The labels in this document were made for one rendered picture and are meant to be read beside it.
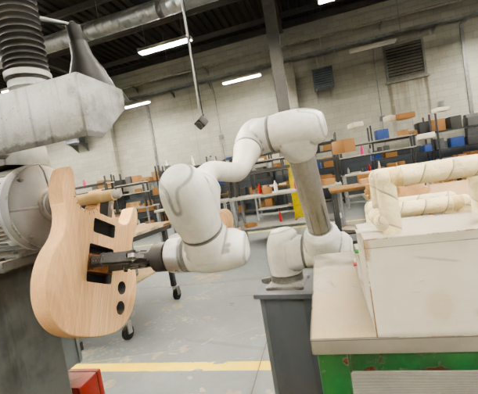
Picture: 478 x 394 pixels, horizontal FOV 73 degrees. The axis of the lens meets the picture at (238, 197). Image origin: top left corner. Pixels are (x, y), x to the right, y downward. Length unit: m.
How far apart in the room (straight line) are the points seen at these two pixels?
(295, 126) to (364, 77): 11.14
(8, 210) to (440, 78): 12.35
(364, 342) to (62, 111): 0.77
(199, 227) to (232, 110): 11.72
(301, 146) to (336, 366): 0.72
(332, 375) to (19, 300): 0.91
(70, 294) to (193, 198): 0.40
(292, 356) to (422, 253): 1.14
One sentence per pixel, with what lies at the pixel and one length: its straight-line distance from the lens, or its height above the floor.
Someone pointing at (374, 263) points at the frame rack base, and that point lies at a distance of 0.59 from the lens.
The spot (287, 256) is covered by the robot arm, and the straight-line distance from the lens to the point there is 1.50.
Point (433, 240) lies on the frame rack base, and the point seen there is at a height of 1.09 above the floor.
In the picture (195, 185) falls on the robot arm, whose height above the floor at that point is 1.24.
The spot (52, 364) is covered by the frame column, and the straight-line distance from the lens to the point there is 1.33.
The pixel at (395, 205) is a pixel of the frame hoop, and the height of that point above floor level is 1.15.
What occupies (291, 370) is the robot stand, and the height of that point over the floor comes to 0.34.
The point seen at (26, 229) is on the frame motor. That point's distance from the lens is 1.03.
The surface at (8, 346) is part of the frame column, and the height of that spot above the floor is 0.87.
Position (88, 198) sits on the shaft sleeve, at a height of 1.25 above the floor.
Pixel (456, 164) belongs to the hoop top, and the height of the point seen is 1.20.
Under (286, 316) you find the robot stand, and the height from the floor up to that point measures 0.59.
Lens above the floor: 1.23
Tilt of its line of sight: 3 degrees down
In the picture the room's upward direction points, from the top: 9 degrees counter-clockwise
